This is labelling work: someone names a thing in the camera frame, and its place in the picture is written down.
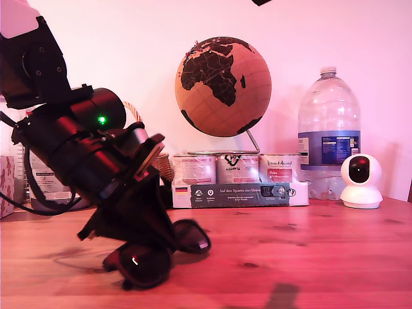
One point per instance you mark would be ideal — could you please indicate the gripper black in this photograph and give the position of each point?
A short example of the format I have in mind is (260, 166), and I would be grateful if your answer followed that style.
(154, 151)

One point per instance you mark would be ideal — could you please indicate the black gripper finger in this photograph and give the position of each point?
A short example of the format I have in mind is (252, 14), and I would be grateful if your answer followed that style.
(261, 2)

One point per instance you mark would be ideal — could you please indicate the black sunglasses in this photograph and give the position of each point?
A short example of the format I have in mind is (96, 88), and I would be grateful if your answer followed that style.
(145, 267)

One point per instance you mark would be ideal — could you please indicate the woven wicker basket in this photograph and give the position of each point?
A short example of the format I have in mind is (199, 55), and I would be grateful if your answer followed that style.
(164, 165)

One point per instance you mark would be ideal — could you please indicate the white labelled tin can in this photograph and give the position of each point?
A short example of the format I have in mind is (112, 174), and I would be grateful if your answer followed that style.
(194, 170)

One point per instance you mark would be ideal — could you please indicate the shallow grey bowl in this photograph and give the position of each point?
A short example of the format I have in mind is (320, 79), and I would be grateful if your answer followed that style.
(54, 199)

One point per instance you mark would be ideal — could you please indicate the cork globe on metal stand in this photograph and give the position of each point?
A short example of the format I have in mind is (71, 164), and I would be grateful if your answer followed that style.
(222, 96)

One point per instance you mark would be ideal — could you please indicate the white printed carton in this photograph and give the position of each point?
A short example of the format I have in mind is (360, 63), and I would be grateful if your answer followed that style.
(43, 178)

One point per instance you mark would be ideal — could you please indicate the grey printed cardboard tray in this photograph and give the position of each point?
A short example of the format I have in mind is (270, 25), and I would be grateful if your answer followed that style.
(241, 194)

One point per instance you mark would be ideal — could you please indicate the tin can with recycling symbol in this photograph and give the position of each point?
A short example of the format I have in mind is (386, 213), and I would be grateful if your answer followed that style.
(238, 170)

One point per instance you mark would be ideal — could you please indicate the large clear water bottle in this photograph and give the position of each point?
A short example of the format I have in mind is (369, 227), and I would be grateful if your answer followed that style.
(328, 112)

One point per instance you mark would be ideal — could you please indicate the gingerbread print tissue box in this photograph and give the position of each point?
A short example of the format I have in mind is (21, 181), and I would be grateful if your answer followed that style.
(6, 180)

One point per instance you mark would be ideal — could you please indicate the tin can with pink label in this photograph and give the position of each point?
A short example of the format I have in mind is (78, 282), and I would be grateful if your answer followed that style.
(280, 170)

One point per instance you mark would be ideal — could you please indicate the small white round camera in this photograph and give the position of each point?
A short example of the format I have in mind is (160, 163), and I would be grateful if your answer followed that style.
(362, 193)

